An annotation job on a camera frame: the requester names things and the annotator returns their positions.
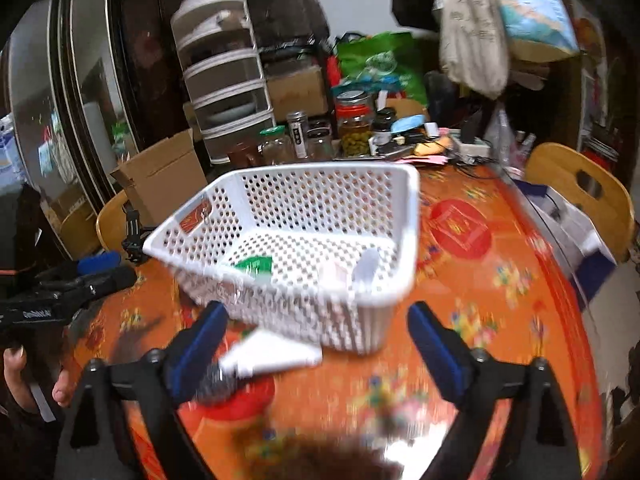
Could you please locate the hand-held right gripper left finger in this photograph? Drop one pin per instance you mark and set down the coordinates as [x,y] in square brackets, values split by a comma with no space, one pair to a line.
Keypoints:
[196,347]

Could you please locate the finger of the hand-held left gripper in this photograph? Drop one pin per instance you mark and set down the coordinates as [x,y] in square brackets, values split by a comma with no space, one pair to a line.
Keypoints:
[112,282]
[97,262]

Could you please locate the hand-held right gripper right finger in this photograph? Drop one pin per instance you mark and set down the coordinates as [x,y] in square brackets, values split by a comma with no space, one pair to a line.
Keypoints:
[436,347]

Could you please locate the white tube with black cap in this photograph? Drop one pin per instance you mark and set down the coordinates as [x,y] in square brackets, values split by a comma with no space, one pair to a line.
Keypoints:
[270,355]

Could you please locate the white perforated plastic basket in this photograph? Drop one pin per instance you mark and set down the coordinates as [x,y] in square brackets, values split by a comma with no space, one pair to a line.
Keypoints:
[310,220]

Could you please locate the person's left hand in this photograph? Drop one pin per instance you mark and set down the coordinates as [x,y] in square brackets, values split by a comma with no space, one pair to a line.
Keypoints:
[17,380]

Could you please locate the orange printed tablecloth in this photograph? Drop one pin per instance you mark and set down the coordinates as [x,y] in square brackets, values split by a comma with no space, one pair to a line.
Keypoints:
[500,285]

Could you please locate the green and white packet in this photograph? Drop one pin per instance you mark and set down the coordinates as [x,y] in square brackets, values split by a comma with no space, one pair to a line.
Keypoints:
[256,267]

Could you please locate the white plastic pouch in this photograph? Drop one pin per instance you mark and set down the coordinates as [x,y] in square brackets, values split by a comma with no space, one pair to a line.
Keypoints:
[366,267]

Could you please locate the open cardboard box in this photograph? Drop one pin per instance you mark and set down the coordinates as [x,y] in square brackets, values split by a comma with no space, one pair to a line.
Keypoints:
[165,180]

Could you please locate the white and pink packet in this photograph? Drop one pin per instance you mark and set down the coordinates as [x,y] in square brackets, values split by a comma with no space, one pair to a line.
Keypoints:
[334,275]

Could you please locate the dark brown fuzzy object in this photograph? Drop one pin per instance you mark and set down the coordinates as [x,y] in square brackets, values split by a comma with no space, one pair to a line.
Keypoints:
[320,457]

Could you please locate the dark mirrored wardrobe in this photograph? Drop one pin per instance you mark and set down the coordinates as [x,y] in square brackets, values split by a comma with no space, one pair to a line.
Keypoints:
[95,85]

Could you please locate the blue and white box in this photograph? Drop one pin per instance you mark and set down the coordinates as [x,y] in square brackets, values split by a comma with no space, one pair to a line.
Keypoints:
[575,230]

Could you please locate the white power strip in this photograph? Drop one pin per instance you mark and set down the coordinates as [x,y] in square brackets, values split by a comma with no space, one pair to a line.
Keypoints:
[472,149]

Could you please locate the glass jar with green lid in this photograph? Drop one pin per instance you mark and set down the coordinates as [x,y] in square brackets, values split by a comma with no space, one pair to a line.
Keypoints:
[275,147]

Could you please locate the white plastic drawer unit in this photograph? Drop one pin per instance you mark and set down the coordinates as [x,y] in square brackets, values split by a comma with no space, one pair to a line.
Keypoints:
[225,80]

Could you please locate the blue face mask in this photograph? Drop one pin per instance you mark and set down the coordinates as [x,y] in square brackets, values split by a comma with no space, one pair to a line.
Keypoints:
[407,123]

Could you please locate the dark jar with black lid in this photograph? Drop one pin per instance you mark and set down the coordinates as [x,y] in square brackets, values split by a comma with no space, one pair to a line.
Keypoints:
[384,127]

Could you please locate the jar of green pickles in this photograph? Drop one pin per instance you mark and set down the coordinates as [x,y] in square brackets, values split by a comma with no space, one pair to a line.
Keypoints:
[355,130]

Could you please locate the empty glass jar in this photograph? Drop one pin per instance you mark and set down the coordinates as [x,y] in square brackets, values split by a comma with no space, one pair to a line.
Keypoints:
[320,145]

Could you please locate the tall metal can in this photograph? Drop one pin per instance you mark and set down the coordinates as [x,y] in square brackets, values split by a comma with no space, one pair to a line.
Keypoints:
[297,135]

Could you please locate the brown cardboard box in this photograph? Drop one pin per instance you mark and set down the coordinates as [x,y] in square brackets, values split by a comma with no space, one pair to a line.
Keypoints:
[295,90]

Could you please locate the green shopping bag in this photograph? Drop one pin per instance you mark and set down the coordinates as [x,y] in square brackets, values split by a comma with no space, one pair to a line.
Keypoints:
[385,55]

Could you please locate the black storage box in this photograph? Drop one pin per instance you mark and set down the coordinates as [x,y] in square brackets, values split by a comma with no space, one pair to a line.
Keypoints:
[287,15]

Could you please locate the beige canvas tote bag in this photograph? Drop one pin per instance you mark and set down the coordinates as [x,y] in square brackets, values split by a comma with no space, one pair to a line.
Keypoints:
[472,35]

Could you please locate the blue and white printed bag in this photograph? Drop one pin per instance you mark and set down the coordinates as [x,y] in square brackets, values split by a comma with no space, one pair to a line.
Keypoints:
[535,10]

